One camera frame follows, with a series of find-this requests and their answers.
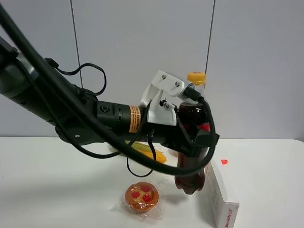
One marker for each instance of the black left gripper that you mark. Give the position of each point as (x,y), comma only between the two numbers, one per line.
(177,138)

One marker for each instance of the cola bottle red label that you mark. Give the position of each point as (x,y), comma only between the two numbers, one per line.
(195,122)

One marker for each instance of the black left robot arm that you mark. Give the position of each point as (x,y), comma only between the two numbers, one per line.
(21,83)

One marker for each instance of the corn cob with husk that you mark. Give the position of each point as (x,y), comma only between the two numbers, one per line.
(145,149)

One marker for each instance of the white cardboard box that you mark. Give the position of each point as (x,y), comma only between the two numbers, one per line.
(223,200)

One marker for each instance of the wrapped fruit tart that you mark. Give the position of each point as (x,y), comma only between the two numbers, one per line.
(145,199)

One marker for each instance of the orange handled peeler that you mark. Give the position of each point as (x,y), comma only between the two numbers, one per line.
(224,161)

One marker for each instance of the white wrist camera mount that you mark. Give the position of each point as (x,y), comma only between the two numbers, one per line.
(162,86)

